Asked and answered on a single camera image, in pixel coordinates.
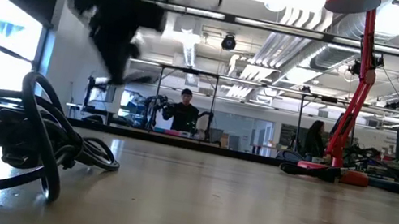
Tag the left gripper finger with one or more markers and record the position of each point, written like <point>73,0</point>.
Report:
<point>106,42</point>
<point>126,62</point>

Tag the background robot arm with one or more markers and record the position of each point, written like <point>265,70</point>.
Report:
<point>361,153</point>
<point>210,115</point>
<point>153,106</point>

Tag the computer monitor on stand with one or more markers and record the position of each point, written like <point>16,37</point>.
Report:
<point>101,95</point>

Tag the person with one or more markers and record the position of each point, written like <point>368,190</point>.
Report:
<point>184,117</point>
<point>314,140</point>

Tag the round black ceiling fixture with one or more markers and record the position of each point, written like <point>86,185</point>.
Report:
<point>229,42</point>

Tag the long overhead light bar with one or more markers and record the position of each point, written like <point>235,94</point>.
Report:
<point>280,28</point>

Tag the black chair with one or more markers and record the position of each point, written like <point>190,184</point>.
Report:
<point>290,156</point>

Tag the red desk lamp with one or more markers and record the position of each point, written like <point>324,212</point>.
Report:
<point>351,0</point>

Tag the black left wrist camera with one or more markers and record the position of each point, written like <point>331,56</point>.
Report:
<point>152,17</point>

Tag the silver ventilation duct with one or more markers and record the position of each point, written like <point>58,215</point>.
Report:
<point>332,57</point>

